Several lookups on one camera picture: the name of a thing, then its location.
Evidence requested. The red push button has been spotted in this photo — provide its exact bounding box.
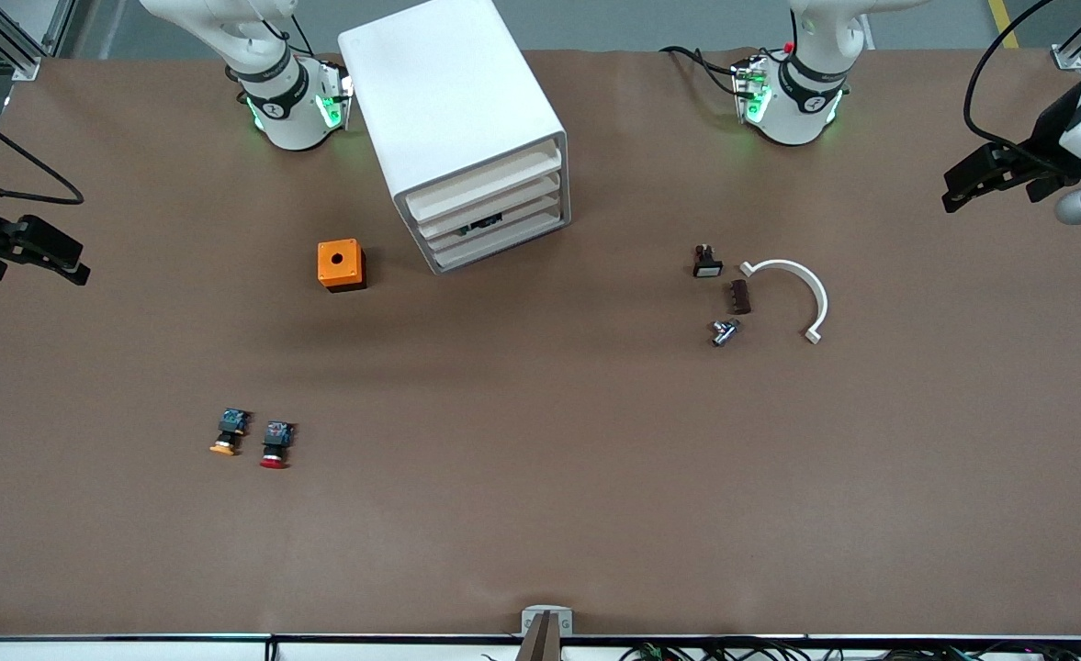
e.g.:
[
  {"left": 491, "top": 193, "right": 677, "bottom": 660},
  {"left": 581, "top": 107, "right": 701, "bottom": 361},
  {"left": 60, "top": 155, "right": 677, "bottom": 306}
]
[{"left": 259, "top": 420, "right": 297, "bottom": 470}]

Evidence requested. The black cable bundle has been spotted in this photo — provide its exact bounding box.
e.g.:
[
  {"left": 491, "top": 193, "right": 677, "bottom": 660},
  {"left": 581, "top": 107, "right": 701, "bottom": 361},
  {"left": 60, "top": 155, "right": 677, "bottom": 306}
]
[{"left": 621, "top": 641, "right": 1081, "bottom": 661}]

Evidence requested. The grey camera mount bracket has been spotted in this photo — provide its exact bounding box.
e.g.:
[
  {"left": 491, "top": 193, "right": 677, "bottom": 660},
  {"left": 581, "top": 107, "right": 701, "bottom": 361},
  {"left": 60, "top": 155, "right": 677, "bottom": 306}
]
[{"left": 521, "top": 605, "right": 574, "bottom": 661}]

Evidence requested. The white drawer cabinet housing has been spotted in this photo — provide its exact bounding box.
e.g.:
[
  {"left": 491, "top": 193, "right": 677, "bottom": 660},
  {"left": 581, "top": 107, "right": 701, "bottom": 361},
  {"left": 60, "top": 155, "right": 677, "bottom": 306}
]
[{"left": 337, "top": 0, "right": 571, "bottom": 275}]

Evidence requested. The orange button enclosure box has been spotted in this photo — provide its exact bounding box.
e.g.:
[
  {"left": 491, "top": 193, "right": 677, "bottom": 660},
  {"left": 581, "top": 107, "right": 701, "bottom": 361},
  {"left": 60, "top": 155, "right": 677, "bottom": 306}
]
[{"left": 317, "top": 239, "right": 367, "bottom": 293}]

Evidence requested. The grey arm base connector block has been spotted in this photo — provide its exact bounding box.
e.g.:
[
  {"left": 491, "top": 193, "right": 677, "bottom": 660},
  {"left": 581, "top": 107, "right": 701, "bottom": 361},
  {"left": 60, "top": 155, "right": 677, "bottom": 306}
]
[
  {"left": 318, "top": 59, "right": 355, "bottom": 130},
  {"left": 732, "top": 56, "right": 772, "bottom": 126}
]

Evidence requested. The white table edge rail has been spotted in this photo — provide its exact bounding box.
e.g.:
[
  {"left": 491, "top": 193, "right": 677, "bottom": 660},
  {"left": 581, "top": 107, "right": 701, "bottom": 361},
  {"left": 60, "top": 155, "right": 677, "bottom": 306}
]
[{"left": 0, "top": 633, "right": 1081, "bottom": 661}]

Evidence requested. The white curved bracket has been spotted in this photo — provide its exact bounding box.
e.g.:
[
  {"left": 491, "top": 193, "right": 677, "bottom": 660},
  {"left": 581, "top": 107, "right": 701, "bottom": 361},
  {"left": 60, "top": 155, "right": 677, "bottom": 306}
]
[{"left": 739, "top": 259, "right": 829, "bottom": 345}]

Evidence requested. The yellow push button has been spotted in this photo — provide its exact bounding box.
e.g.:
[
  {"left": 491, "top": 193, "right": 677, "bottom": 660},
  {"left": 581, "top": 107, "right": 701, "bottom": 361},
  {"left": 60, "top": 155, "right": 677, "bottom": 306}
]
[{"left": 209, "top": 409, "right": 253, "bottom": 457}]

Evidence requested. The black base power cable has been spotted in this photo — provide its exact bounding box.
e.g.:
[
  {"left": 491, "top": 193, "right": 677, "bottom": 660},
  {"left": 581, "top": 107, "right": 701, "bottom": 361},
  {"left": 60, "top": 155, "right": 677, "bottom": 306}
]
[{"left": 659, "top": 45, "right": 745, "bottom": 98}]

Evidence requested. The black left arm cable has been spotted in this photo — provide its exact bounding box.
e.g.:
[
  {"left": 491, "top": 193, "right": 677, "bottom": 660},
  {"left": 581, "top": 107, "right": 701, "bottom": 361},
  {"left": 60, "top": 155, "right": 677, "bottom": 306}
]
[{"left": 963, "top": 0, "right": 1066, "bottom": 175}]

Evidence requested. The white lowest cabinet drawer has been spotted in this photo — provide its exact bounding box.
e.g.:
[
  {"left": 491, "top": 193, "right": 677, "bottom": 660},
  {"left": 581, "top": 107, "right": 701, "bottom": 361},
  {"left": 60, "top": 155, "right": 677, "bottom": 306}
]
[{"left": 425, "top": 207, "right": 569, "bottom": 274}]

